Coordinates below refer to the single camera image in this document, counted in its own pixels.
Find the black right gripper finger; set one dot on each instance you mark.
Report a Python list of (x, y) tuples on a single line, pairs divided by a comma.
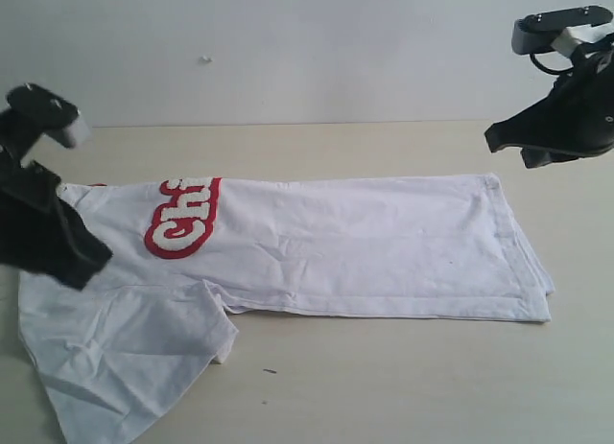
[(534, 158), (532, 128)]

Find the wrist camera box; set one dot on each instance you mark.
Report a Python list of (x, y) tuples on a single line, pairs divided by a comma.
[(535, 33), (50, 113)]

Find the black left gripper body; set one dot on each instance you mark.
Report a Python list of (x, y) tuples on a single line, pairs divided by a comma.
[(27, 191)]

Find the white t-shirt red lettering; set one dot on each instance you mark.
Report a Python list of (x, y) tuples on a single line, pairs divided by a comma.
[(118, 355)]

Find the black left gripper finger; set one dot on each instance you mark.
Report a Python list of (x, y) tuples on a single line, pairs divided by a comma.
[(65, 249)]

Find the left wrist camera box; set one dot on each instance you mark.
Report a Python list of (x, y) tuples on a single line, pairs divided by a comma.
[(50, 113)]

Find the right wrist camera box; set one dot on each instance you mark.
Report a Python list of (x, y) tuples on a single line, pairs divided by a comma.
[(535, 33)]

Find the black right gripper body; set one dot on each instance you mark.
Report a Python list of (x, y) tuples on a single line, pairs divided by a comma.
[(584, 107)]

